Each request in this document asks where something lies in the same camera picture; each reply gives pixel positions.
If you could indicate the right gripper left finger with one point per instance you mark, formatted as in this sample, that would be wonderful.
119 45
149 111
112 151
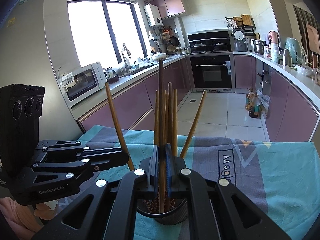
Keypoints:
106 210

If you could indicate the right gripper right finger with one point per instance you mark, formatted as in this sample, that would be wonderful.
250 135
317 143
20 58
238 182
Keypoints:
217 209

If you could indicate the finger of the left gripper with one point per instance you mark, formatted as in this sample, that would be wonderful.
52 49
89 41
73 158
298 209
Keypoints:
105 158

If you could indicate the bamboo chopstick two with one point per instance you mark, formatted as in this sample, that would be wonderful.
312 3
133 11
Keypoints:
118 127

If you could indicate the bamboo chopstick nine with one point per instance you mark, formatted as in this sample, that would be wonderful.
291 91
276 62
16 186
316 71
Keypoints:
156 125

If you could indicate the bamboo chopstick six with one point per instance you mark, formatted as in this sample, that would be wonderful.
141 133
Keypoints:
193 126

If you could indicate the bamboo chopstick eight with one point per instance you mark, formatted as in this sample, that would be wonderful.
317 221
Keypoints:
174 124

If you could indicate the bamboo chopstick three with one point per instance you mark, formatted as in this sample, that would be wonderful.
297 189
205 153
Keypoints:
170 112

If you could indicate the bamboo chopstick seven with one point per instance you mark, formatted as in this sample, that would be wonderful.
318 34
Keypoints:
166 116

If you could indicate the bamboo chopstick four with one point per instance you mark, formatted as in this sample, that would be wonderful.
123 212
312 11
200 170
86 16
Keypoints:
161 152

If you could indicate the pink sleeve left forearm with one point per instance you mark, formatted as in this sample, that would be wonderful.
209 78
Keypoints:
21 219

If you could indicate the kitchen faucet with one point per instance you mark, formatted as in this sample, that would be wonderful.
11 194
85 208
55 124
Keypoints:
126 55

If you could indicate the left hand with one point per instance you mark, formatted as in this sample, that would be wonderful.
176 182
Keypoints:
47 210

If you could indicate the teal purple tablecloth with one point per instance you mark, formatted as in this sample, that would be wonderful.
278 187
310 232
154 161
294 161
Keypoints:
281 178

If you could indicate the white microwave oven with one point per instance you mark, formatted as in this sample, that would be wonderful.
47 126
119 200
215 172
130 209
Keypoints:
81 83

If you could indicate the dark oil bottle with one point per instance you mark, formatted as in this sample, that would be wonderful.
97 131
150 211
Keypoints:
254 106

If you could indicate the cooking oil bottle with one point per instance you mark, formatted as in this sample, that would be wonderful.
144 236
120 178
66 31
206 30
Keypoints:
249 96

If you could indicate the grey refrigerator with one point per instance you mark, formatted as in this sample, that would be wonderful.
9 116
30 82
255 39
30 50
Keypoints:
25 60

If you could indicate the black built-in oven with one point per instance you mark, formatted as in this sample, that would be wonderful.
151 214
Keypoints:
212 72

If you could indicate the white water heater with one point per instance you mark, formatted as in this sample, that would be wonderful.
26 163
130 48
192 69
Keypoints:
153 15

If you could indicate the black stove hood unit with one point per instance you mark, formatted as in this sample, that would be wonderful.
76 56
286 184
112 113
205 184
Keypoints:
214 41

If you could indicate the steel stock pot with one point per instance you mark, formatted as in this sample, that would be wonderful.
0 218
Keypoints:
258 46

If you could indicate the grey rice cooker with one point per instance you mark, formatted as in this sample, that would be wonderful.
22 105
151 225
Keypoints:
239 38

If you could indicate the pink thermos jug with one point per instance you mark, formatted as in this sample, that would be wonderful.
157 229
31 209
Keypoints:
273 40

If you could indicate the black camera box left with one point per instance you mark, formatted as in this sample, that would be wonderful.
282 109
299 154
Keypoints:
21 108

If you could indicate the purple wall cabinet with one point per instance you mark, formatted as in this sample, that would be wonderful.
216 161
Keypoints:
169 8

